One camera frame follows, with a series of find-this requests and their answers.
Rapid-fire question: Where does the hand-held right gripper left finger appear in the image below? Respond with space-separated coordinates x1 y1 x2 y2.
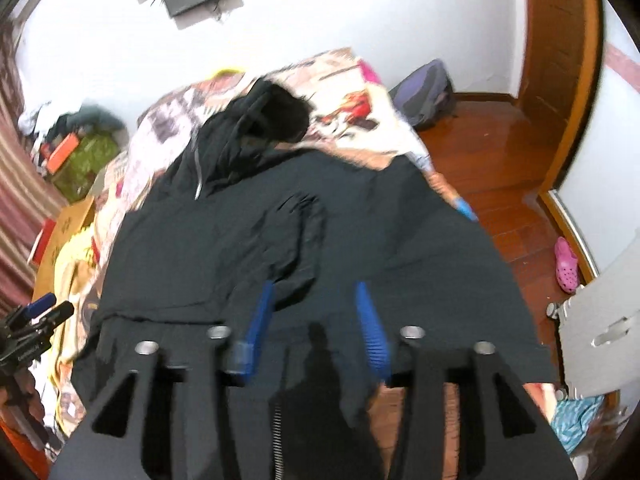
50 280 276 480

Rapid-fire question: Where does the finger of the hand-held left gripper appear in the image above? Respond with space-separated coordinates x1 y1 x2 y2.
15 292 57 322
30 301 76 333

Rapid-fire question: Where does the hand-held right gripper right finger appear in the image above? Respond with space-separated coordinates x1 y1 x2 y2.
354 282 581 480

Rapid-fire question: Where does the black hooded jacket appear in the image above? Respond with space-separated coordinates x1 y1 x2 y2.
70 80 556 480

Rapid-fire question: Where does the person's left forearm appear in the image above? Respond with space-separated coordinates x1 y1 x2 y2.
0 420 40 477

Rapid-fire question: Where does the person's left hand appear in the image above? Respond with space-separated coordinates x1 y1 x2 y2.
5 371 47 428

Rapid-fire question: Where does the yellow printed blanket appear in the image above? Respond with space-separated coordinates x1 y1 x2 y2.
52 230 101 361

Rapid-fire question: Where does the red box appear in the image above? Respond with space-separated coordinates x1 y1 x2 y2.
27 217 58 266

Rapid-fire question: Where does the cardboard box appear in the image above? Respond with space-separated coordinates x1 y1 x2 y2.
32 195 96 306

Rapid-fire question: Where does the striped brown curtain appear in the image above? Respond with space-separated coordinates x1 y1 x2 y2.
0 20 68 321

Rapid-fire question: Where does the green patterned box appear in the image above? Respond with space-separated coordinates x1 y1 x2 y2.
52 132 121 206

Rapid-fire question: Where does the orange box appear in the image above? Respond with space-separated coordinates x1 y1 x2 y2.
42 134 81 173

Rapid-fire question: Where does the white crumpled cloth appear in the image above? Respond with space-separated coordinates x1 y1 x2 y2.
19 104 52 135

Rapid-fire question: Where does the dark grey-green cloth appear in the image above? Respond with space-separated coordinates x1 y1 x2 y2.
62 104 126 136

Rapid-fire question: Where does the pink clog shoe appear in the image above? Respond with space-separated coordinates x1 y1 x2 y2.
554 236 580 293

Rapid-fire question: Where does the teal patterned cloth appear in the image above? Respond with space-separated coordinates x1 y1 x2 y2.
552 395 608 453

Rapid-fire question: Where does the white plastic board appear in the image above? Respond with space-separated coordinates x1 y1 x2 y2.
547 230 640 396

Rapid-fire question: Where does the newspaper print bed sheet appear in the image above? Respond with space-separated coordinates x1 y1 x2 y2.
55 50 481 441

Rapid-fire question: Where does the purple grey backpack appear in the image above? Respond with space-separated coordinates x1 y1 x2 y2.
390 59 457 131

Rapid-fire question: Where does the pink cloth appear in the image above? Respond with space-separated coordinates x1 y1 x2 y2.
357 60 383 86

